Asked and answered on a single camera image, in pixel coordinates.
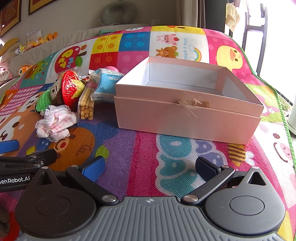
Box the pink white lace cloth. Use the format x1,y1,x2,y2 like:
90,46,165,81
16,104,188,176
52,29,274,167
35,105,77,143

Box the biscuit sticks clear pack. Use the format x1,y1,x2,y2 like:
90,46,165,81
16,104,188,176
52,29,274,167
78,79,97,121

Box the crochet doll red hat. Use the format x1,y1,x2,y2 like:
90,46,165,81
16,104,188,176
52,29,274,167
35,70,87,115

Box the blue white snack packet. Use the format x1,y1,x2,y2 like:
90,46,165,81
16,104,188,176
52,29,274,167
90,68,125,102

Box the pink round toy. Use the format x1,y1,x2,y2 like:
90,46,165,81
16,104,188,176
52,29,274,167
105,66,119,72

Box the colourful cartoon play mat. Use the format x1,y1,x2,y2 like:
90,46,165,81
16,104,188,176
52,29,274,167
1,26,295,240

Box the pink cardboard box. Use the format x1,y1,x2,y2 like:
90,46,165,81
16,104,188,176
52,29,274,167
114,57,263,145

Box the beige bed headboard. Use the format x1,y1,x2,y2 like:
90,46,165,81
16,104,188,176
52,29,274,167
1,24,147,77

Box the white plant pot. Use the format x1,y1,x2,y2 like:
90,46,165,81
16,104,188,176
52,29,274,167
287,102,296,135

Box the framed picture left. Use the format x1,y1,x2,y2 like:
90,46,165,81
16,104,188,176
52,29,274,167
1,0,22,37

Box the framed picture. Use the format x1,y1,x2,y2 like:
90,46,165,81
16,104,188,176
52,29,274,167
29,0,56,15
1,0,22,37

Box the framed picture middle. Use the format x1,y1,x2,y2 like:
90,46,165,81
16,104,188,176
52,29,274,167
29,0,56,15

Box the hanging cream cloth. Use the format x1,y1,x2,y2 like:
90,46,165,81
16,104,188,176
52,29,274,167
225,3,240,32

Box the grey neck pillow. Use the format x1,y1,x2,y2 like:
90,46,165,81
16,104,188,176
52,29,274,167
98,1,137,26

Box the black metal rack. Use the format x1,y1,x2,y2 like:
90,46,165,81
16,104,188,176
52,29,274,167
242,1,268,76

